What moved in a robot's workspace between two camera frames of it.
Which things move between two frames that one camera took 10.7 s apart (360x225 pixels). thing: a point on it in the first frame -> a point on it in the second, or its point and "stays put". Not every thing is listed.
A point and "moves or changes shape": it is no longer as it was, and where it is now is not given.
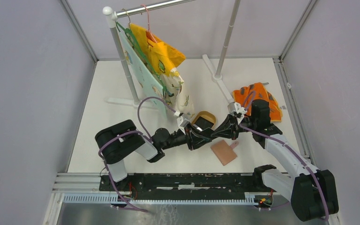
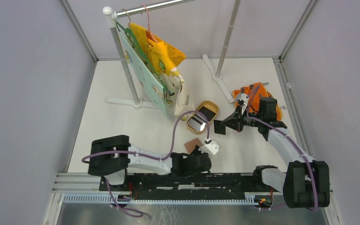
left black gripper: x=196 y=141 -> x=196 y=151
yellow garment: x=164 y=57 stays put
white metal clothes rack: x=109 y=17 stays put
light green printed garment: x=143 y=71 stays put
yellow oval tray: x=206 y=115 moves or changes shape
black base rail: x=186 y=186 stays put
